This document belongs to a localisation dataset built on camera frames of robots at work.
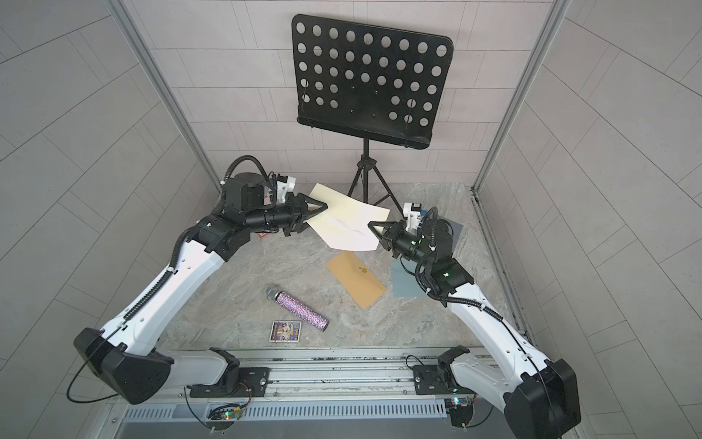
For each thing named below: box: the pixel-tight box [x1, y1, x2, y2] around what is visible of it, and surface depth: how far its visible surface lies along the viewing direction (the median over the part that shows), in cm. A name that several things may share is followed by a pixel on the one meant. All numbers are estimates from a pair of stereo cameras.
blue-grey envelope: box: [391, 256, 426, 299], surface depth 63 cm
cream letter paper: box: [306, 182, 391, 252], surface depth 69 cm
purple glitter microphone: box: [264, 284, 330, 332], surface depth 83 cm
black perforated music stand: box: [291, 13, 454, 216], surface depth 67 cm
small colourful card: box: [268, 320, 303, 343], surface depth 80 cm
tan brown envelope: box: [325, 251, 388, 311], surface depth 93 cm
